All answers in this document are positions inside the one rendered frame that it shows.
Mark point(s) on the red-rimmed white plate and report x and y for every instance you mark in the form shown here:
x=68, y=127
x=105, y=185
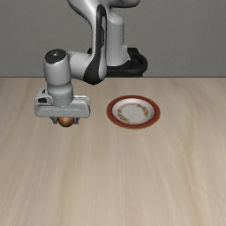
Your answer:
x=133, y=111

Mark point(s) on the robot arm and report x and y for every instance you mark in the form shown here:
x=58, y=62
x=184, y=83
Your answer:
x=100, y=44

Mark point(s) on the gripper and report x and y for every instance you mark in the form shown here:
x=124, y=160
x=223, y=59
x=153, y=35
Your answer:
x=61, y=109

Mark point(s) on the red-brown apple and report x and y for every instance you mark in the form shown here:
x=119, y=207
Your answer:
x=66, y=122

